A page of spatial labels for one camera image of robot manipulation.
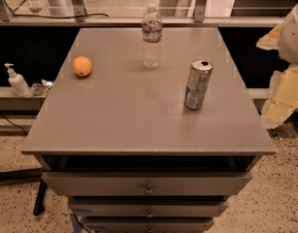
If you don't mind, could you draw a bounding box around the top grey drawer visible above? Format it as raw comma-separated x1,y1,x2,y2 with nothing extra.
43,172,251,196

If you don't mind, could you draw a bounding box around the black cable on shelf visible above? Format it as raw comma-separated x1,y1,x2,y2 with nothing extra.
0,13,110,20

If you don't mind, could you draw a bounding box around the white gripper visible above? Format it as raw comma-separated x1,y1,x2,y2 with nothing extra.
256,3,298,129

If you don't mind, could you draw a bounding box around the white pump lotion bottle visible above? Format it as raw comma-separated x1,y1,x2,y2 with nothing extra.
5,63,31,97

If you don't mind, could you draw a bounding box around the clear plastic water bottle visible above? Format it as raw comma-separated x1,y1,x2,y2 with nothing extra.
142,3,163,69

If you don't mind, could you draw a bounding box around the grey drawer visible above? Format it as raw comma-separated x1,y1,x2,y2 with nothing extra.
43,172,251,196
84,216,214,233
69,200,228,217

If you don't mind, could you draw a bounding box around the crumpled foil wrapper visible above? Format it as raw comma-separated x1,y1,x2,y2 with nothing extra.
31,80,53,96

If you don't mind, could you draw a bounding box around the bottom grey drawer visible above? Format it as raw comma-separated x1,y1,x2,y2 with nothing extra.
84,216,214,233

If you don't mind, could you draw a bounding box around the grey drawer cabinet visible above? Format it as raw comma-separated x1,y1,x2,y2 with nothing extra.
20,26,278,233

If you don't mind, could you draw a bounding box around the orange fruit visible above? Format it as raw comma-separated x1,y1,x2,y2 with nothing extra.
73,56,92,77

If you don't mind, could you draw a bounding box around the black floor cable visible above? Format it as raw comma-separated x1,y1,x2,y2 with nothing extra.
0,105,29,137

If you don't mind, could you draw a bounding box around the silver drink can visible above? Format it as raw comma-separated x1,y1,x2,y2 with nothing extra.
184,57,214,110

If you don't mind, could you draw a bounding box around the middle grey drawer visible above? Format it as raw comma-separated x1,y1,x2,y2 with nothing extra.
69,200,228,217

